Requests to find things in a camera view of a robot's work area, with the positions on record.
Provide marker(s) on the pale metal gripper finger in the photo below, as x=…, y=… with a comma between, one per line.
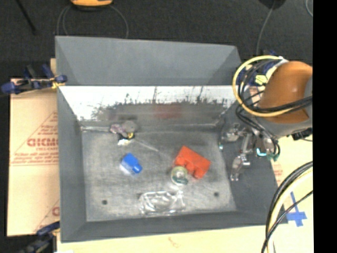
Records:
x=238, y=167
x=231, y=135

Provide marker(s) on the red toy brick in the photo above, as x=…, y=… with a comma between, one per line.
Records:
x=193, y=161

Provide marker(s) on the clear plastic packet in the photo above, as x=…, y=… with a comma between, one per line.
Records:
x=160, y=203

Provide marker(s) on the purple and grey toy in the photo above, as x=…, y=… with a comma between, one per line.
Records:
x=127, y=126

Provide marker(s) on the blue and white bottle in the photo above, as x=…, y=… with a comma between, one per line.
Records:
x=131, y=163

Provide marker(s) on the black, yellow and white tool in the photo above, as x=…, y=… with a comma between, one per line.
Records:
x=126, y=138

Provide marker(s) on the grey metal bin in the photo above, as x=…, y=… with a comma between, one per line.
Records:
x=147, y=62

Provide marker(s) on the brown cardboard board, red print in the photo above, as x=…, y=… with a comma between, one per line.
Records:
x=31, y=167

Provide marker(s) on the black cylinder on white bracket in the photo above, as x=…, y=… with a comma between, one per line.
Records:
x=301, y=134

